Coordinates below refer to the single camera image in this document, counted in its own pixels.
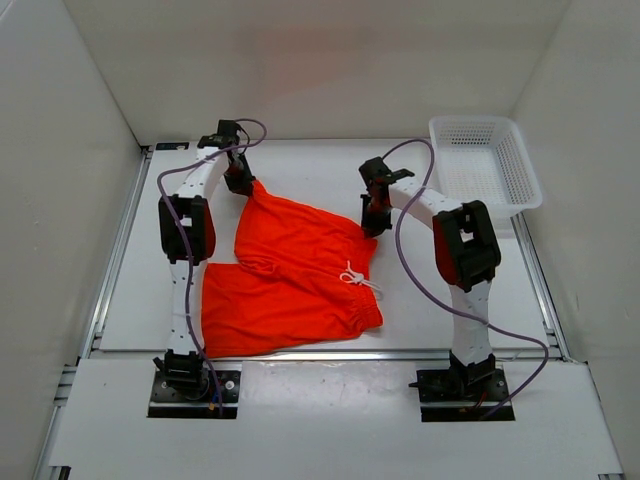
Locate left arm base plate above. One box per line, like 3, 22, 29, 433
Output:
147, 369, 242, 420

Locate orange shorts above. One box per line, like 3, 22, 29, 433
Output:
201, 181, 383, 358

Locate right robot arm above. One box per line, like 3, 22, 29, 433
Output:
359, 158, 501, 400

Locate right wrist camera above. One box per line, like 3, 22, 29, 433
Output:
358, 157, 395, 187

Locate white plastic basket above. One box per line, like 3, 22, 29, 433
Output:
429, 115, 543, 218

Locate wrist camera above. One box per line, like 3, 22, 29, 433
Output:
216, 119, 245, 147
358, 157, 395, 187

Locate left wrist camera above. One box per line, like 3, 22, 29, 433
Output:
216, 119, 245, 147

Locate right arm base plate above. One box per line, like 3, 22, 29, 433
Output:
408, 368, 515, 423

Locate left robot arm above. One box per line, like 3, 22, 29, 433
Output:
156, 133, 254, 401

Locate aluminium front rail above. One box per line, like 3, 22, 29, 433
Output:
213, 347, 567, 362

